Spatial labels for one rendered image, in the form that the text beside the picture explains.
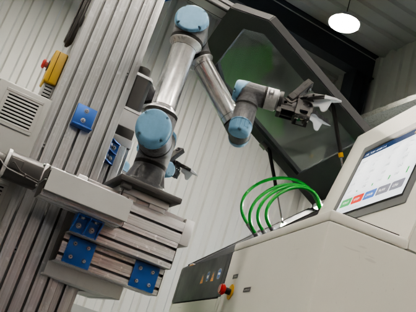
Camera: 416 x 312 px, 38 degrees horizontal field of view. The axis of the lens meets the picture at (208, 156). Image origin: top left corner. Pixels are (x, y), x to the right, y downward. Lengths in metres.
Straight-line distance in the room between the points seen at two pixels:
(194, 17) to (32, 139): 0.68
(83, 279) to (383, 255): 0.99
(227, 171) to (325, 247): 8.54
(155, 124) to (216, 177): 7.92
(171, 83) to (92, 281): 0.70
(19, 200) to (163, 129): 0.54
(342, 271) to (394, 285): 0.14
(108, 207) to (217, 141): 8.22
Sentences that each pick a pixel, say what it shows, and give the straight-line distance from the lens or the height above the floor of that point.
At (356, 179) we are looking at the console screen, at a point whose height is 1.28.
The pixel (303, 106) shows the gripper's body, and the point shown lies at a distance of 2.05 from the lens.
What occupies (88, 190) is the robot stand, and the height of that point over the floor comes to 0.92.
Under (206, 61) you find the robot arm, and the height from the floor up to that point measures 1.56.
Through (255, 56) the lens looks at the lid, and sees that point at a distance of 2.67.
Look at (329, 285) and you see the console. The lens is 1.49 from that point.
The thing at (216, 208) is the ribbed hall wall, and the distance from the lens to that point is 9.80.
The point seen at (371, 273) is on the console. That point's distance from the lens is 1.54.
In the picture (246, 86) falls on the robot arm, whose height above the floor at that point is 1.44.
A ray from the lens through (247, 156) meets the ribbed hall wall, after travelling 10.22.
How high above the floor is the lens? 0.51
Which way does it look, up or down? 20 degrees up
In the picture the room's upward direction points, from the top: 18 degrees clockwise
